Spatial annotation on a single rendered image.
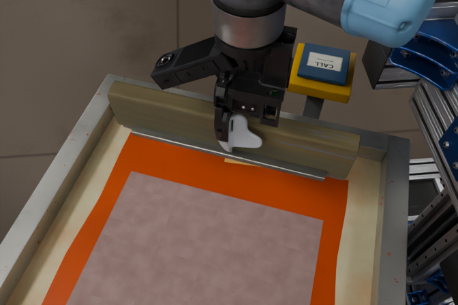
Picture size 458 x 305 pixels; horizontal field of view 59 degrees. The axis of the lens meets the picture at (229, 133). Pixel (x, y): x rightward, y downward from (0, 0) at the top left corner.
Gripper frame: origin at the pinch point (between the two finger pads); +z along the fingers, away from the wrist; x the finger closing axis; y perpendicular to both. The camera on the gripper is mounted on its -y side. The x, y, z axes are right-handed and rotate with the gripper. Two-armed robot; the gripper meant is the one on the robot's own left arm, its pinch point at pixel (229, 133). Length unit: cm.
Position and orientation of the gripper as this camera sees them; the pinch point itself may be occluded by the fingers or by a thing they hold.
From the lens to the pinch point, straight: 59.3
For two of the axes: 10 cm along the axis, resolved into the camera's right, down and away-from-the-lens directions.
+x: 2.7, -7.8, 5.6
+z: 0.0, 5.8, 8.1
